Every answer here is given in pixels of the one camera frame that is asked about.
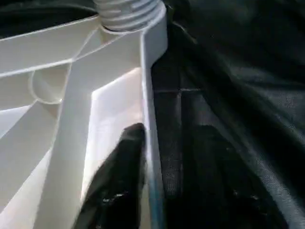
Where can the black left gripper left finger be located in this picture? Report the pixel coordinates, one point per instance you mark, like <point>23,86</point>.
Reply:
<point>119,191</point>

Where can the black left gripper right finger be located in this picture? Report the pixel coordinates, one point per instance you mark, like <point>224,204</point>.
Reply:
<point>205,191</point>

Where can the white plastic table top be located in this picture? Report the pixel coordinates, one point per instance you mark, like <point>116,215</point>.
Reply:
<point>57,119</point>

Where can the white plastic table leg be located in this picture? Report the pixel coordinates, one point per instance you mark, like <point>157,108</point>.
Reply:
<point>128,14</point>

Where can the black work mat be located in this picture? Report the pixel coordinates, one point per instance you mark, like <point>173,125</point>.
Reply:
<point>257,95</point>

